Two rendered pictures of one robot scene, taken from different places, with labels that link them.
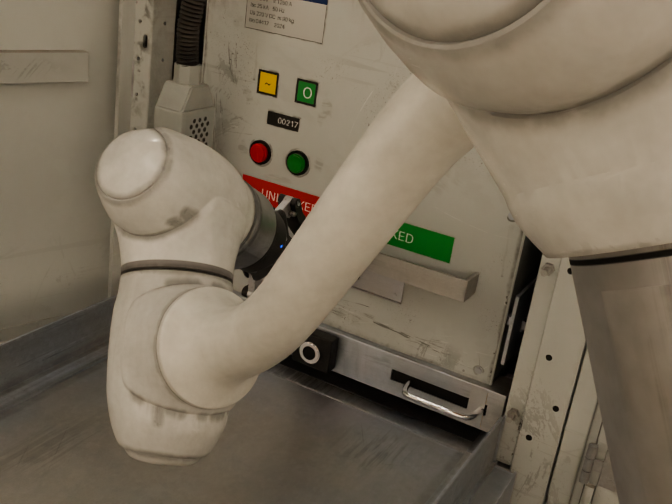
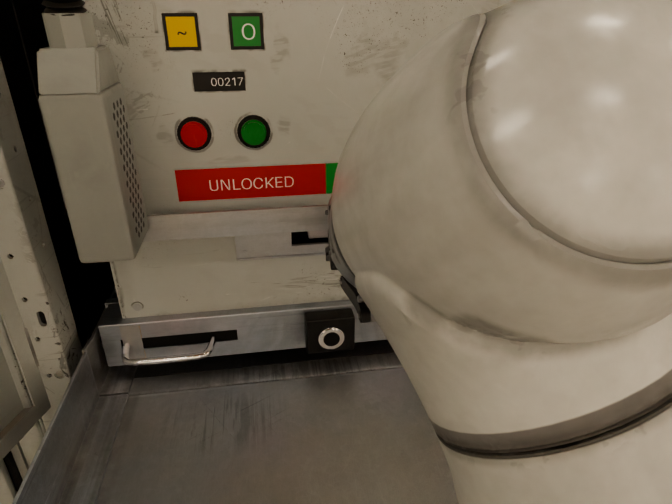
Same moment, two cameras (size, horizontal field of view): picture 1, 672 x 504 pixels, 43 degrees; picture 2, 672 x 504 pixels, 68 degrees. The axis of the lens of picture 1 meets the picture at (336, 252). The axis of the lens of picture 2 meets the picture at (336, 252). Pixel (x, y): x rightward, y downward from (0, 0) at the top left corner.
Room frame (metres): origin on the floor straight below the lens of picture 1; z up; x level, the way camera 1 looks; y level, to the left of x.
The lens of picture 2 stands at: (0.64, 0.30, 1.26)
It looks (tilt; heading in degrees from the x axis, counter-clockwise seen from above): 26 degrees down; 325
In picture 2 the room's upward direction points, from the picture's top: straight up
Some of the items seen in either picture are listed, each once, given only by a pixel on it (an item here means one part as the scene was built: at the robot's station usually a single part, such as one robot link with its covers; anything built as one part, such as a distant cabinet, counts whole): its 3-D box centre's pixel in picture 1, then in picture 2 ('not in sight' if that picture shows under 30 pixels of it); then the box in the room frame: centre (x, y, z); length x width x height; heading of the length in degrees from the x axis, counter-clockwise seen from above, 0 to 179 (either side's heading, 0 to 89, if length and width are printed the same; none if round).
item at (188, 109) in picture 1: (184, 147); (98, 154); (1.11, 0.22, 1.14); 0.08 x 0.05 x 0.17; 154
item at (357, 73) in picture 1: (346, 170); (325, 121); (1.08, 0.00, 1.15); 0.48 x 0.01 x 0.48; 64
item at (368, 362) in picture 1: (327, 340); (325, 315); (1.09, -0.01, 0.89); 0.54 x 0.05 x 0.06; 64
